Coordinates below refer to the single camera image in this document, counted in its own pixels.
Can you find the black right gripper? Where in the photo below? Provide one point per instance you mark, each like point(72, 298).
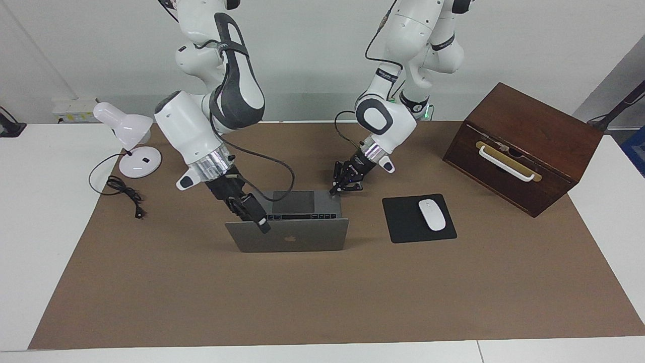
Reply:
point(227, 191)

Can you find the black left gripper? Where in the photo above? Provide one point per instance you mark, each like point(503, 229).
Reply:
point(355, 169)

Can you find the silver grey laptop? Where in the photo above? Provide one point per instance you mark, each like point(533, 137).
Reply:
point(302, 237)

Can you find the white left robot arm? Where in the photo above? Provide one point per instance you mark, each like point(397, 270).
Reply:
point(398, 50)

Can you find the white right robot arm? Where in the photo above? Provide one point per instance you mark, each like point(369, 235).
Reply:
point(191, 131)

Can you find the black mouse pad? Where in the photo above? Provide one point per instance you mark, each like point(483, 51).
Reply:
point(403, 222)

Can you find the white computer mouse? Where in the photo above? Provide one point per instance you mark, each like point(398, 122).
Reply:
point(432, 215)

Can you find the brown table mat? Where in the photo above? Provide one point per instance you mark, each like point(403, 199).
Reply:
point(322, 302)

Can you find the white desk lamp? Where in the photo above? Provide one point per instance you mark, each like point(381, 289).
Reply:
point(132, 128)

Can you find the brass plate on box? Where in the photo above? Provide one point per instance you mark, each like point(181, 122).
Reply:
point(537, 176)

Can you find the dark brown wooden box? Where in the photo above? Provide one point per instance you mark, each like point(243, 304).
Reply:
point(554, 136)

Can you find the black clamp at table edge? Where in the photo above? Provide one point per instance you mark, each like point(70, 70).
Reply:
point(10, 128)

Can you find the black stand pole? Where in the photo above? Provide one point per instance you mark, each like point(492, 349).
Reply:
point(622, 106)

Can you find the blue bin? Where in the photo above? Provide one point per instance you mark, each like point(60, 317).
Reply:
point(636, 151)

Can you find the white wall power strip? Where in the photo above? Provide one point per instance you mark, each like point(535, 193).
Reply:
point(75, 112)

